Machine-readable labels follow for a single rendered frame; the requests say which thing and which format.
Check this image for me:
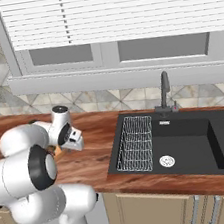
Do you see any silver wire rack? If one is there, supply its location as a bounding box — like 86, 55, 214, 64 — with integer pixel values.
109, 113, 160, 178

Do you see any dark grey tap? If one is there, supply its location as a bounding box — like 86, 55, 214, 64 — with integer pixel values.
149, 69, 181, 119

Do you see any white framed window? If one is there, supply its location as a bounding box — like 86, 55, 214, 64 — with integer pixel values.
0, 0, 224, 116

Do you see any silver cupboard handle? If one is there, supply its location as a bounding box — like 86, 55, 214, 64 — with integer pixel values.
205, 194, 224, 224
185, 194, 204, 224

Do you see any white window blind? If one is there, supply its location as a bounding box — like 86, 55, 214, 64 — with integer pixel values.
0, 0, 224, 64

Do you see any orange brown bowl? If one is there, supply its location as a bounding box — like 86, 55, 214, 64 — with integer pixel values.
51, 142, 71, 159

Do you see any black kitchen sink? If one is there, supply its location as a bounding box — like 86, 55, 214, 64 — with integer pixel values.
98, 98, 224, 196

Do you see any round silver sink drain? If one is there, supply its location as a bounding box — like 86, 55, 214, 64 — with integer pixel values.
158, 154, 177, 170

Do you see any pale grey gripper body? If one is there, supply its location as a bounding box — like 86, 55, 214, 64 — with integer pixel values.
60, 133, 87, 155

